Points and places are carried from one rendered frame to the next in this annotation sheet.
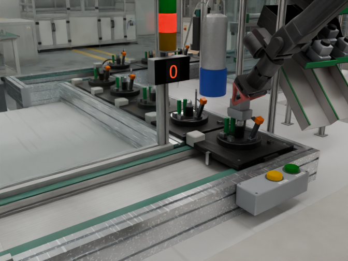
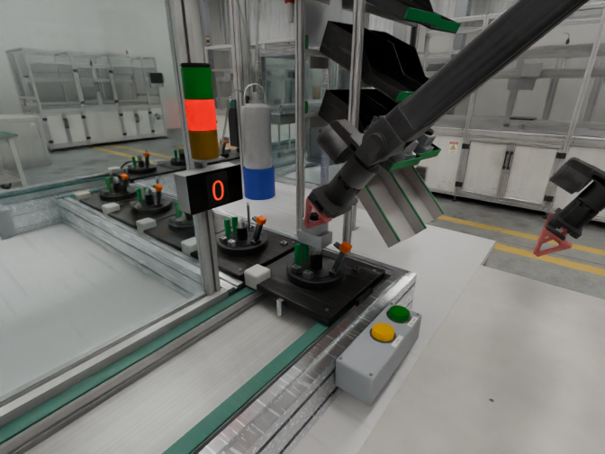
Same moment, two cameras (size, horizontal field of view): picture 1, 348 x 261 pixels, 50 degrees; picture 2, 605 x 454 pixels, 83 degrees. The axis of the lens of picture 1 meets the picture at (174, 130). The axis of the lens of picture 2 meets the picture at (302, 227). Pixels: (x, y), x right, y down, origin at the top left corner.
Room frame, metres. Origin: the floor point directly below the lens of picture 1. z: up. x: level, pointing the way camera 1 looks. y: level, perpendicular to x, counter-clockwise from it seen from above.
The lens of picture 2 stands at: (0.42, 0.01, 1.38)
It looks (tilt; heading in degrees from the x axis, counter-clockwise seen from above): 23 degrees down; 344
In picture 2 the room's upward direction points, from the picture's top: straight up
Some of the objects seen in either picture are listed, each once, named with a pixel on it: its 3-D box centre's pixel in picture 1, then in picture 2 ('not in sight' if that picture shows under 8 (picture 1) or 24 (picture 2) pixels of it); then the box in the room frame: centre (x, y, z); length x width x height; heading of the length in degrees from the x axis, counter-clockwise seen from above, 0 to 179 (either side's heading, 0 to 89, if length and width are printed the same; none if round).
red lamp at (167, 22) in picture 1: (167, 22); (201, 114); (1.07, 0.02, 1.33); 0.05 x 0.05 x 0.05
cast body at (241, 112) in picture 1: (237, 105); (311, 227); (1.10, -0.20, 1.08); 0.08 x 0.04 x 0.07; 35
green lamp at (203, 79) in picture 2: (167, 3); (197, 83); (1.07, 0.02, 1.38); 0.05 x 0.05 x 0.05
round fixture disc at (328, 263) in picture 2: (238, 138); (316, 269); (1.09, -0.21, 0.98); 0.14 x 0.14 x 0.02
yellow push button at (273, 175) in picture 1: (274, 176); (383, 333); (0.86, -0.26, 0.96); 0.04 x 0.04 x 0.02
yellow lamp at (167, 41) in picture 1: (167, 41); (203, 143); (1.07, 0.02, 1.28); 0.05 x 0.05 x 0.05
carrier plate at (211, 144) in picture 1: (238, 144); (316, 276); (1.09, -0.21, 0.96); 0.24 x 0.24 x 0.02; 36
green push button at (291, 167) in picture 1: (291, 170); (399, 314); (0.91, -0.32, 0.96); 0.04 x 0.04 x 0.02
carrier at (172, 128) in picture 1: (189, 109); (241, 231); (1.30, -0.06, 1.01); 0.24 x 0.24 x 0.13; 36
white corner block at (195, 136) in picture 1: (195, 139); (257, 276); (1.11, -0.07, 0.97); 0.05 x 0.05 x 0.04; 36
